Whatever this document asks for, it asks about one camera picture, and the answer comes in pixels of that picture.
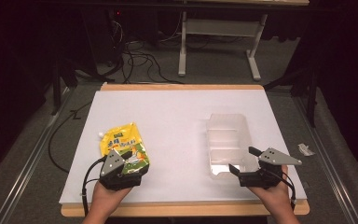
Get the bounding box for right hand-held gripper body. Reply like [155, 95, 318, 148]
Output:
[238, 147, 303, 190]

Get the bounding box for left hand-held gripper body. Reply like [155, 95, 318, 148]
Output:
[99, 148, 143, 191]

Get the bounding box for person's right hand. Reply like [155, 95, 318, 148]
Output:
[247, 165, 294, 217]

